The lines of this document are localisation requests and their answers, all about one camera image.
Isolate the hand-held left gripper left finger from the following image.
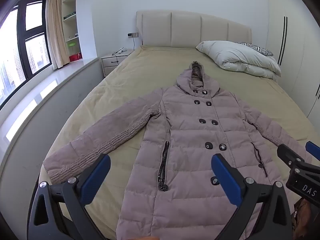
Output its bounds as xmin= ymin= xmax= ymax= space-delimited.
xmin=27 ymin=153 xmax=111 ymax=240

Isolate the cream open wall shelf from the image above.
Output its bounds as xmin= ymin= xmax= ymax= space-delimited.
xmin=61 ymin=0 xmax=83 ymax=63

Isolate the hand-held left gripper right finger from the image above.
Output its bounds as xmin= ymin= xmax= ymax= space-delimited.
xmin=211 ymin=153 xmax=293 ymax=240

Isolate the bed with beige sheet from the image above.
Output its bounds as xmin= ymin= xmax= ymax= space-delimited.
xmin=27 ymin=45 xmax=311 ymax=240

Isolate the cream padded headboard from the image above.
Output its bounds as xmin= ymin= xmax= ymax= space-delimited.
xmin=136 ymin=10 xmax=252 ymax=49

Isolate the folded white duvet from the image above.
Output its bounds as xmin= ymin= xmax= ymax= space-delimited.
xmin=195 ymin=41 xmax=282 ymax=82

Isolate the zebra print pillow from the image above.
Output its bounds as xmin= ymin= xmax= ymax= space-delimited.
xmin=235 ymin=42 xmax=275 ymax=57

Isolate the white nightstand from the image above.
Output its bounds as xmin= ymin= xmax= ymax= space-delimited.
xmin=101 ymin=49 xmax=134 ymax=77

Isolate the black framed window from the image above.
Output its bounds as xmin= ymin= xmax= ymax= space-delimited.
xmin=0 ymin=0 xmax=52 ymax=110

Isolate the beige curtain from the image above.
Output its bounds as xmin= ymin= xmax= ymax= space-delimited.
xmin=45 ymin=0 xmax=69 ymax=70

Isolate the mauve hooded padded coat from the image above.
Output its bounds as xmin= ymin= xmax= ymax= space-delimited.
xmin=43 ymin=61 xmax=316 ymax=240

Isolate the white window ledge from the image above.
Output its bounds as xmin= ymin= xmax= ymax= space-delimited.
xmin=0 ymin=57 xmax=103 ymax=143

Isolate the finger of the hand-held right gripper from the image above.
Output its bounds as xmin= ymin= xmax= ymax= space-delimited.
xmin=305 ymin=141 xmax=320 ymax=161
xmin=277 ymin=143 xmax=304 ymax=167

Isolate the black charging cable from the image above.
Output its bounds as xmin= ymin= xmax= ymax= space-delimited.
xmin=112 ymin=36 xmax=137 ymax=56

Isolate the white built-in wardrobe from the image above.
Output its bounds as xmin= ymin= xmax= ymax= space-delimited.
xmin=264 ymin=0 xmax=320 ymax=132

